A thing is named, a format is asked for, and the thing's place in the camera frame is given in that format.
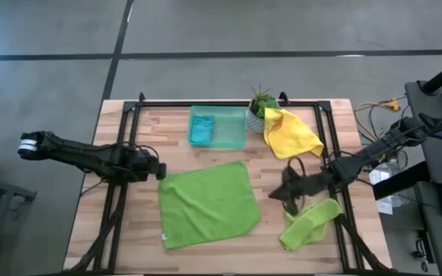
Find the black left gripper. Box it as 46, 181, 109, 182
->
128, 147, 168, 184

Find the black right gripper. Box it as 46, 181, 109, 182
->
268, 164, 335, 216

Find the green microfiber towel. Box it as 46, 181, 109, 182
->
157, 159, 262, 251

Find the teal microfiber towel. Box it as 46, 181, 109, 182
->
189, 114, 216, 147

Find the yellow microfiber towel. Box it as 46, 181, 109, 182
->
262, 107, 325, 160

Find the lime green crumpled towel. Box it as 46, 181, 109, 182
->
279, 197, 345, 252

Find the translucent green plastic bin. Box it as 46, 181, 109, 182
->
186, 104, 249, 150

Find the potted plant white geometric pot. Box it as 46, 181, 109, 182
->
245, 81, 281, 135

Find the white power supply box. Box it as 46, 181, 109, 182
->
368, 163, 401, 215

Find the grey office desk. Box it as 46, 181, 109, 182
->
372, 78, 442, 276

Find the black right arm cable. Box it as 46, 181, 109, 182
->
285, 156, 309, 216

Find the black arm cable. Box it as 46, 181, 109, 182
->
115, 140, 160, 159
285, 156, 309, 216

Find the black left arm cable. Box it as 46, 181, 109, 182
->
115, 140, 160, 159

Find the black aluminium table frame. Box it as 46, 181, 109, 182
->
63, 90, 395, 275

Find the yellow power cable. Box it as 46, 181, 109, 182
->
354, 97, 401, 130

